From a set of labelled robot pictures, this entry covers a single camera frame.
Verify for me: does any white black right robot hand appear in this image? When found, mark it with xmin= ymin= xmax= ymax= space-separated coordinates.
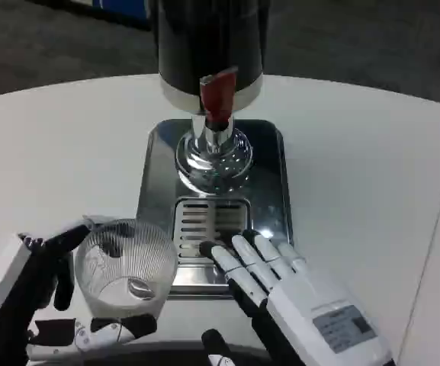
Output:
xmin=198 ymin=228 xmax=397 ymax=366

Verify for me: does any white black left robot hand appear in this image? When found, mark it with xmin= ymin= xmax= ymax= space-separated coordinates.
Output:
xmin=0 ymin=214 xmax=158 ymax=366

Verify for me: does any clear ribbed glass cup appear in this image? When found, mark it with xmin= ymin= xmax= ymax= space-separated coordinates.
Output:
xmin=74 ymin=217 xmax=180 ymax=319

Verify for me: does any slotted steel drip grid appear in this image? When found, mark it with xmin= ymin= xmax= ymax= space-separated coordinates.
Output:
xmin=173 ymin=197 xmax=252 ymax=268

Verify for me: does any steel drip tray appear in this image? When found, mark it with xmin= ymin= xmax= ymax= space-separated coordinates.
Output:
xmin=135 ymin=118 xmax=295 ymax=295

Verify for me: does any black steel drink dispenser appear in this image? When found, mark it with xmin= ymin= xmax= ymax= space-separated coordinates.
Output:
xmin=156 ymin=0 xmax=269 ymax=192

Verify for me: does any blue box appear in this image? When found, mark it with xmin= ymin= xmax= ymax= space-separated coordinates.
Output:
xmin=91 ymin=0 xmax=153 ymax=21

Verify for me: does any red dispenser tap handle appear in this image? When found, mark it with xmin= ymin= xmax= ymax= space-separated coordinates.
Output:
xmin=199 ymin=66 xmax=240 ymax=124

